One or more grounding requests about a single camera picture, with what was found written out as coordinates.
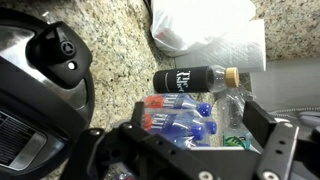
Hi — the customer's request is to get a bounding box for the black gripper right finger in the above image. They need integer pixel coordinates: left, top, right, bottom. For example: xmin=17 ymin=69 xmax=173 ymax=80
xmin=242 ymin=100 xmax=299 ymax=180

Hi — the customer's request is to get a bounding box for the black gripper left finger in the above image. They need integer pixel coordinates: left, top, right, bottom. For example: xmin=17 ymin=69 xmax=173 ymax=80
xmin=61 ymin=101 xmax=221 ymax=180

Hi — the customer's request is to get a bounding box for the black rice cooker lid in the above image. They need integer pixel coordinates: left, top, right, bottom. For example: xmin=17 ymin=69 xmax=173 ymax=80
xmin=0 ymin=7 xmax=96 ymax=174

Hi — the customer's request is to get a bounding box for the blue cap water bottle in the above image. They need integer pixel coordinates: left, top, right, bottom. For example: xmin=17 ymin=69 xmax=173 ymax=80
xmin=143 ymin=112 xmax=218 ymax=140
xmin=143 ymin=93 xmax=213 ymax=118
xmin=171 ymin=137 xmax=212 ymax=148

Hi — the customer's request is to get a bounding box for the clear plastic bag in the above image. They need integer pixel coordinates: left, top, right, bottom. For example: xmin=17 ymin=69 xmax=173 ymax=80
xmin=214 ymin=87 xmax=256 ymax=136

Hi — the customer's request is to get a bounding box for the black bottle with cork cap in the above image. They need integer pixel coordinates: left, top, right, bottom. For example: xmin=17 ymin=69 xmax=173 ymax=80
xmin=152 ymin=65 xmax=241 ymax=95

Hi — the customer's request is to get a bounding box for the white paper towel roll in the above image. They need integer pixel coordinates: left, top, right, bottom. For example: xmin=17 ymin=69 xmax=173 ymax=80
xmin=174 ymin=18 xmax=268 ymax=74

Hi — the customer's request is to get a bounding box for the white wall phone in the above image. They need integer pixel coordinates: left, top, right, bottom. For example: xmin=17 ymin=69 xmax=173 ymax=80
xmin=268 ymin=105 xmax=320 ymax=128

